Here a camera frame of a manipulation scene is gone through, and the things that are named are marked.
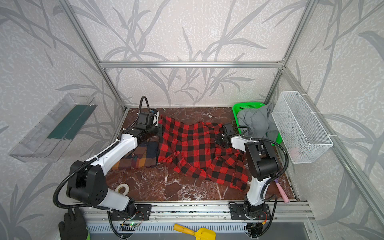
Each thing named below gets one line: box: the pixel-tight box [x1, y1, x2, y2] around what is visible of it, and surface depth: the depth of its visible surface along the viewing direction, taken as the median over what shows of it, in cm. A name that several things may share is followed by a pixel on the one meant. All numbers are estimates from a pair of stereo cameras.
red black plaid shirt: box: [158, 116, 251, 191], surface depth 93 cm
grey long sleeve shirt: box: [237, 102, 279, 142], surface depth 107 cm
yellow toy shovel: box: [173, 223, 216, 240], surface depth 69 cm
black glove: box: [58, 207, 88, 240], surface depth 70 cm
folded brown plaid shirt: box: [112, 136, 160, 170], surface depth 90 cm
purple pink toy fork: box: [274, 178, 290, 204], surface depth 79 cm
